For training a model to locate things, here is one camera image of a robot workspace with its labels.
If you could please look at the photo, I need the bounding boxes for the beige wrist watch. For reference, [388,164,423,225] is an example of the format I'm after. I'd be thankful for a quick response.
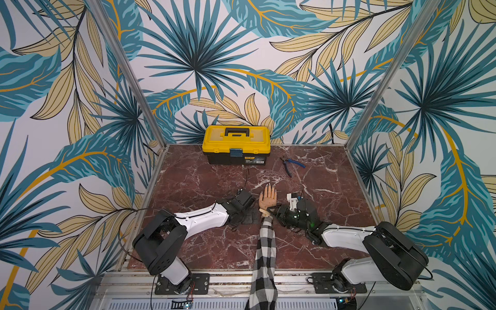
[259,208,273,218]

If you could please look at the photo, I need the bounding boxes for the checkered sleeve forearm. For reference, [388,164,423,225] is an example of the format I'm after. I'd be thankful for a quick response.
[245,217,278,310]

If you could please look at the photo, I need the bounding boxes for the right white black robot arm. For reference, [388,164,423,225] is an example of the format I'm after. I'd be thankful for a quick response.
[267,194,429,293]

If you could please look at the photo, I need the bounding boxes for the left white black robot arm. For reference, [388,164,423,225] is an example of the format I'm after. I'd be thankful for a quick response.
[133,189,255,294]

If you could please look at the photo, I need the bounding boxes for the mannequin hand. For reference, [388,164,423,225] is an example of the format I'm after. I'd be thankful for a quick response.
[258,184,277,210]

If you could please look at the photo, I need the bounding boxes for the yellow black toolbox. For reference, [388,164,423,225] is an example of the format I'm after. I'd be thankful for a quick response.
[202,125,271,165]

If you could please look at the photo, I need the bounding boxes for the blue handled pliers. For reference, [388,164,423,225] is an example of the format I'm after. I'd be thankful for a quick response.
[280,156,306,178]

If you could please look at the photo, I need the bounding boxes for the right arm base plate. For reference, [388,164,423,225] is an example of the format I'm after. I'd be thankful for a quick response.
[306,272,368,295]

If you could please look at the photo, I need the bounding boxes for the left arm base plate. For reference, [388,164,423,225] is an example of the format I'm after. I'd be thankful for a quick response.
[154,273,210,295]

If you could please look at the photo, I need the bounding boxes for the right aluminium frame post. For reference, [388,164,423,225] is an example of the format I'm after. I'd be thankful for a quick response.
[345,0,440,151]

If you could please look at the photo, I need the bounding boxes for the aluminium frame post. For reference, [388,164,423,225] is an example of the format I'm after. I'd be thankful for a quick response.
[87,0,167,150]
[345,0,440,151]

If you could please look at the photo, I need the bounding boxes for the left aluminium frame post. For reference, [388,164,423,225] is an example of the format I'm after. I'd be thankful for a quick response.
[87,0,167,150]

